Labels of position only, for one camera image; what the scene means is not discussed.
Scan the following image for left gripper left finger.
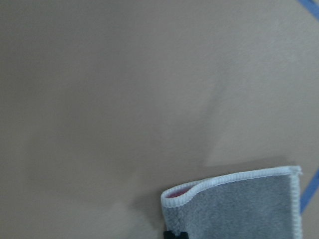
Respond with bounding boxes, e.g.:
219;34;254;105
163;231;173;239

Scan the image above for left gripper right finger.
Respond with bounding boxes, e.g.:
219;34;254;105
179;232;188;239

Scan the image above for pink and grey towel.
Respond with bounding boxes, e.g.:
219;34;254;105
160;166;303;239

